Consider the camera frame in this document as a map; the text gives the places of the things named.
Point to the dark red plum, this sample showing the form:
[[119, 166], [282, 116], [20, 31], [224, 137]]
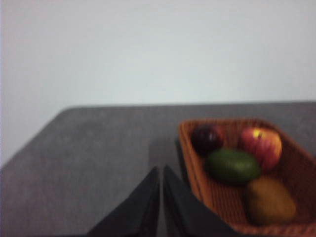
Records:
[[207, 140]]

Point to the red yellow apple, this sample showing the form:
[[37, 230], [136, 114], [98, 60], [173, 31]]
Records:
[[264, 148]]

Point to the green avocado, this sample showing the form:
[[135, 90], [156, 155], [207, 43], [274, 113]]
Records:
[[232, 166]]

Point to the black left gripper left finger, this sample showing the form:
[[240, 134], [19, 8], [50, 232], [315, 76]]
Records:
[[133, 212]]

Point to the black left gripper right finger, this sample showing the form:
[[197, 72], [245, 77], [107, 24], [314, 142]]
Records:
[[187, 212]]

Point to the brown wicker basket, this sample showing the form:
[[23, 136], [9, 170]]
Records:
[[222, 205]]

